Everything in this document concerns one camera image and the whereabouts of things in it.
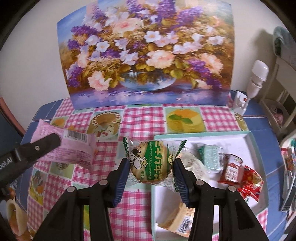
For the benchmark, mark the pink snack packet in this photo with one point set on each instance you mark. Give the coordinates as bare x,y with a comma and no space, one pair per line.
75,148

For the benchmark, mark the white teal-rimmed tray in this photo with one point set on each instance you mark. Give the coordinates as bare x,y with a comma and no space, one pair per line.
241,144

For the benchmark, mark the round cookie green wrapper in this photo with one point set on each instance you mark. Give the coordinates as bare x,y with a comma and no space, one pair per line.
151,162

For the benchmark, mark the checkered food-print tablecloth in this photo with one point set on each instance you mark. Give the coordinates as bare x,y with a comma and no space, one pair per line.
136,125

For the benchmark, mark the floral painting canvas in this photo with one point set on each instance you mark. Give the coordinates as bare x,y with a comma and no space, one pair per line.
147,52

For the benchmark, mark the cream text snack packet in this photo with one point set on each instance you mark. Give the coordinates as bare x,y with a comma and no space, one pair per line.
192,163

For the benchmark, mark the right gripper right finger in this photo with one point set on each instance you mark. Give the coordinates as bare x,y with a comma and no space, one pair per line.
236,219

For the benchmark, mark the yellow cake snack packet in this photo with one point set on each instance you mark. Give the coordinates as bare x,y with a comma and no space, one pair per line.
179,221

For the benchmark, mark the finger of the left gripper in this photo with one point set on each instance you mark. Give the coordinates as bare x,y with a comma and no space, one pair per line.
17,161

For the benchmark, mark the white wooden shelf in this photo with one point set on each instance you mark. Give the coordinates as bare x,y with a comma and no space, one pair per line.
281,85

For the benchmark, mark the red peanut snack packet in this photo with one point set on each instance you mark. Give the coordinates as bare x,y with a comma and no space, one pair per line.
251,184

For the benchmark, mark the red white milk biscuit packet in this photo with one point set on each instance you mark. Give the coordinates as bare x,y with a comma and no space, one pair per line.
233,166

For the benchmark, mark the blue quilted cloth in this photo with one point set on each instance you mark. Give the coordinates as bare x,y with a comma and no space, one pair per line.
274,168

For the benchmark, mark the smartphone on stand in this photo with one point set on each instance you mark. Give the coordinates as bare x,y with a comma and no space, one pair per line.
288,194

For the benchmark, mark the pale green barcode packet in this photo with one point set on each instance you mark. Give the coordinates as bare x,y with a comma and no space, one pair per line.
212,157

